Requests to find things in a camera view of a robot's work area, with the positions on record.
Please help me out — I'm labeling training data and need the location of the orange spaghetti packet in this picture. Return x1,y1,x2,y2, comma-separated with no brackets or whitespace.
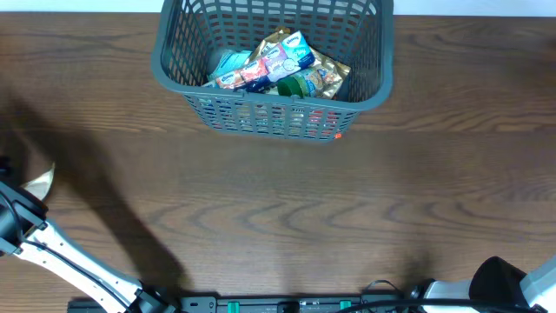
195,100,356,142

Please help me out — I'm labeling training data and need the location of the green lid jar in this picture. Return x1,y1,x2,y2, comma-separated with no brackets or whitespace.
276,68,325,97

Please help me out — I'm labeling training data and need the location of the grey plastic slotted basket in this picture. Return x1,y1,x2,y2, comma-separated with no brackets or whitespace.
151,0,394,142

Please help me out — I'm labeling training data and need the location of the gold foil food pouch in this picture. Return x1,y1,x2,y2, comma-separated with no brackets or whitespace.
246,27,351,99

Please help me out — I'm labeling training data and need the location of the Kleenex tissue multipack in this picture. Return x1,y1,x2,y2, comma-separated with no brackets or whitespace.
203,31,315,92

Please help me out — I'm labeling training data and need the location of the teal snack packet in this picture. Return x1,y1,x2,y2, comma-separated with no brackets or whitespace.
208,48,252,81

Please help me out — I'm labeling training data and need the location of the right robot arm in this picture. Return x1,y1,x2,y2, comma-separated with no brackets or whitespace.
411,256,555,313

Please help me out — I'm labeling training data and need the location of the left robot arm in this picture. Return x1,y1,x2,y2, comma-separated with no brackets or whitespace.
1,159,179,313

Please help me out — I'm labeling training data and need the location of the crumpled beige paper bag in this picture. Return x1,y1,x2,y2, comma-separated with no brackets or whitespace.
22,163,56,202

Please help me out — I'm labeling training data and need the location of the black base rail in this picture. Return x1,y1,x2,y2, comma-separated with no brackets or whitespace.
67,280,418,313

